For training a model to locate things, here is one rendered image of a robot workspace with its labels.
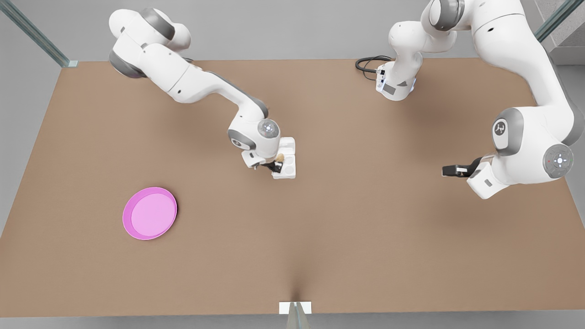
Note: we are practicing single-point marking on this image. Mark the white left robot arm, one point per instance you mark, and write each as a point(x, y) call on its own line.
point(516, 68)

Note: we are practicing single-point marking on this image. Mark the tan egg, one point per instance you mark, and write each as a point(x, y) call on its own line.
point(279, 158)

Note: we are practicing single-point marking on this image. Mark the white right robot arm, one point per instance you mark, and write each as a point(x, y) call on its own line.
point(183, 80)

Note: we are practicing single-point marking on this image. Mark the pink round plate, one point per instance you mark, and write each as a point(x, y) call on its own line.
point(150, 213)

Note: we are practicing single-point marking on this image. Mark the white egg box lid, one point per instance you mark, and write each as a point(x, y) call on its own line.
point(287, 145)

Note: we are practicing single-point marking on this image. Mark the white egg box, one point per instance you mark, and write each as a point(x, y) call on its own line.
point(289, 167)

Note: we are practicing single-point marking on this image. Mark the silver frame post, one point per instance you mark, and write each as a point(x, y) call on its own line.
point(36, 34)
point(555, 18)
point(296, 313)

